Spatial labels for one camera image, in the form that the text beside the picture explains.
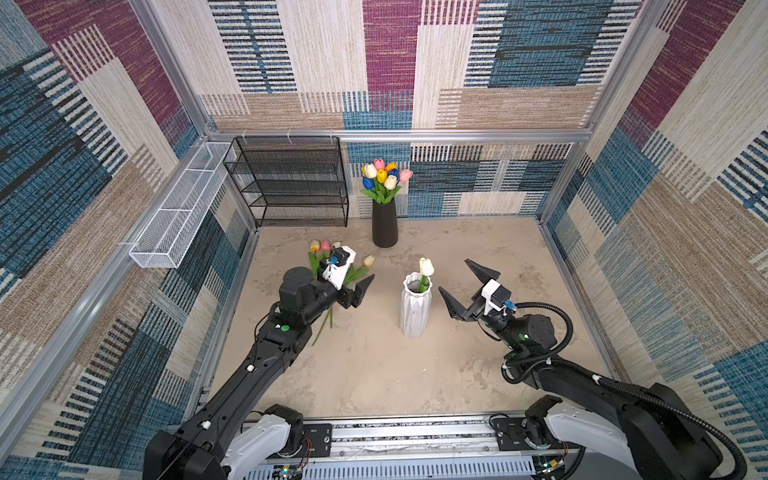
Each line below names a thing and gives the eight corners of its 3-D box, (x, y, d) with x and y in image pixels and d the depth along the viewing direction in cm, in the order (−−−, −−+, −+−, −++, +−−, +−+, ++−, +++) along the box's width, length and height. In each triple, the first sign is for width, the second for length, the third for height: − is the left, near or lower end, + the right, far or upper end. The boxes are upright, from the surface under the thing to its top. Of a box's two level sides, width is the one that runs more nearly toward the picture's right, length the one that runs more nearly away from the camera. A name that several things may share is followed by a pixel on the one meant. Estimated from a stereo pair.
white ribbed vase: (401, 337, 91) (403, 298, 73) (400, 314, 96) (402, 272, 78) (425, 337, 91) (433, 298, 73) (423, 314, 96) (430, 272, 78)
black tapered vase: (373, 247, 115) (371, 214, 102) (374, 233, 120) (372, 199, 106) (397, 247, 115) (398, 214, 102) (396, 233, 120) (397, 199, 106)
